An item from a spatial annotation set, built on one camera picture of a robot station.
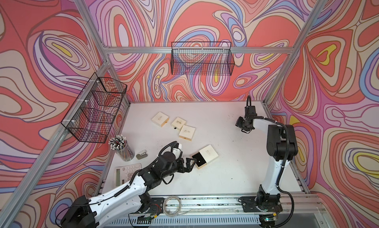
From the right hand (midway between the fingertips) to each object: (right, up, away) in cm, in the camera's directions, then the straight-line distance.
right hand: (239, 127), depth 104 cm
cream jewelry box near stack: (-38, -4, -6) cm, 39 cm away
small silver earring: (-30, -19, -18) cm, 40 cm away
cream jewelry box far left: (-57, +6, +1) cm, 57 cm away
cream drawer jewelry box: (-27, -17, -16) cm, 35 cm away
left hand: (-34, -16, -28) cm, 47 cm away
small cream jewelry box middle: (-44, +2, 0) cm, 44 cm away
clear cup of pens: (-73, -7, -27) cm, 79 cm away
